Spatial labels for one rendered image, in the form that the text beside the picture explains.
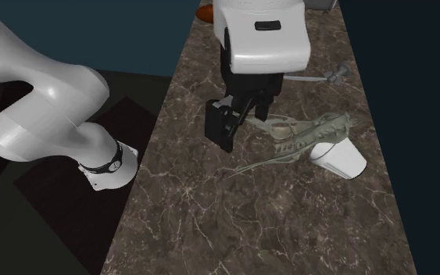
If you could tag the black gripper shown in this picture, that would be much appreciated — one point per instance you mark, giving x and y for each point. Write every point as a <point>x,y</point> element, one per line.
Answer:
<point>252,85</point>

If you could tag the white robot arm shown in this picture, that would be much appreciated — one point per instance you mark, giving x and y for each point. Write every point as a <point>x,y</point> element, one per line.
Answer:
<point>48,114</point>

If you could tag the grey-green dragon skeleton figure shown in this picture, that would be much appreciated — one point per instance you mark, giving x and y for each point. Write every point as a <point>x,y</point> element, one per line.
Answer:
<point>299,139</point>

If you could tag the grey metal hand tool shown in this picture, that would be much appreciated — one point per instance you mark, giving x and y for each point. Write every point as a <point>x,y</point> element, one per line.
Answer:
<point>335,76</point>

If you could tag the orange round object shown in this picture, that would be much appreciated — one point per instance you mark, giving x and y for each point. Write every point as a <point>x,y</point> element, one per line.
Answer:
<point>205,14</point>

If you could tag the white cup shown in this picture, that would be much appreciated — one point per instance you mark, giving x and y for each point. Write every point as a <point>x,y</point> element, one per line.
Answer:
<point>341,158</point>

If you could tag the grey metal object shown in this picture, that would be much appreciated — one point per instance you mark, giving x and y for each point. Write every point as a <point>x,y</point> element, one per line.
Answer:
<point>320,3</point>

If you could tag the dark robot stand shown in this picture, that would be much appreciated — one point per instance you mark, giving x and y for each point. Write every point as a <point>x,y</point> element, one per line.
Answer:
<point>63,217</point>

